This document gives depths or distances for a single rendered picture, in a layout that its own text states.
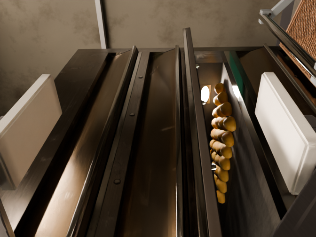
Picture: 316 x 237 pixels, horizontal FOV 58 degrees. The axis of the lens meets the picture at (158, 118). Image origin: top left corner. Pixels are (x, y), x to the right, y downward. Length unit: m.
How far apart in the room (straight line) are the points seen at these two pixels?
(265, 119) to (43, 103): 0.13
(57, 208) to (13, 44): 3.88
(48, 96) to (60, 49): 4.17
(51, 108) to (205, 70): 1.70
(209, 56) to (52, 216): 1.32
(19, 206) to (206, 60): 1.34
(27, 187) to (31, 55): 3.69
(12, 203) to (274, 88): 0.85
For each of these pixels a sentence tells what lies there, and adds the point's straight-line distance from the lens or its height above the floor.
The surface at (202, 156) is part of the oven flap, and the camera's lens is 0.74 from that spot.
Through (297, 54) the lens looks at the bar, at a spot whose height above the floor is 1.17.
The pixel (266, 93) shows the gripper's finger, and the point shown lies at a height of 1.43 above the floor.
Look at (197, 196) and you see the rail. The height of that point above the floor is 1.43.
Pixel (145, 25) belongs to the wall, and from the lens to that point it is 3.98.
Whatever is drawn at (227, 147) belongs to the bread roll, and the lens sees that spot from 1.54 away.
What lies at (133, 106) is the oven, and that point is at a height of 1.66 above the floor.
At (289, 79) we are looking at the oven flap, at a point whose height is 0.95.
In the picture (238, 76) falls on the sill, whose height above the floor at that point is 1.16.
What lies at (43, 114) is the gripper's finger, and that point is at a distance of 0.18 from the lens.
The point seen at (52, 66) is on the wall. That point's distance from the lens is 4.50.
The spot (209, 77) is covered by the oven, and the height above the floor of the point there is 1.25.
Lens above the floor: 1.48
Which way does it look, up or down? 3 degrees up
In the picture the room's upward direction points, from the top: 90 degrees counter-clockwise
